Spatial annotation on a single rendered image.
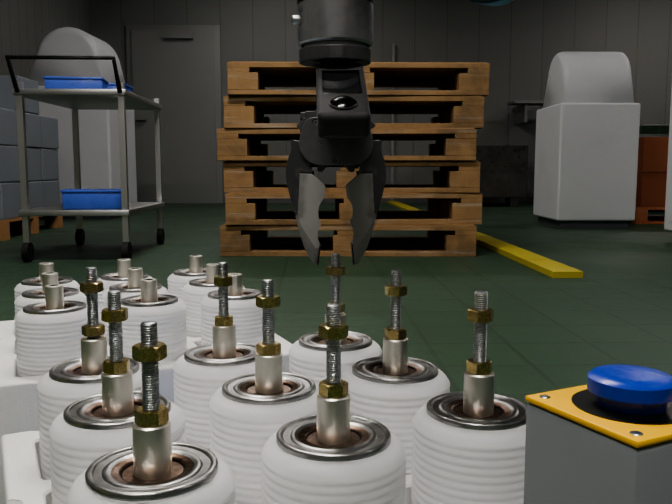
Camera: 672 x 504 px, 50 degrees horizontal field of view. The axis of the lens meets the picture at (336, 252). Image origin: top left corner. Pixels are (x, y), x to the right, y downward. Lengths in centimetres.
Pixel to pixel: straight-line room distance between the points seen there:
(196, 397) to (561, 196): 484
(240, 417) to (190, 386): 13
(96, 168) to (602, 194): 404
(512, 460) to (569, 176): 493
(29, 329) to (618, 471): 75
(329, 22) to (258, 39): 856
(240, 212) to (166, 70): 590
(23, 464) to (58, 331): 29
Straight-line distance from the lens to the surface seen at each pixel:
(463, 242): 357
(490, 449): 51
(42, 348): 95
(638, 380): 37
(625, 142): 555
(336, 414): 47
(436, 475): 53
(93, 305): 66
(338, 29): 71
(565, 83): 549
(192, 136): 918
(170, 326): 96
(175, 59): 930
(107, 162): 639
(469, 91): 360
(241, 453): 56
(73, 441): 53
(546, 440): 38
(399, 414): 60
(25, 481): 65
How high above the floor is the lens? 43
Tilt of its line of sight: 7 degrees down
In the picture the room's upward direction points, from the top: straight up
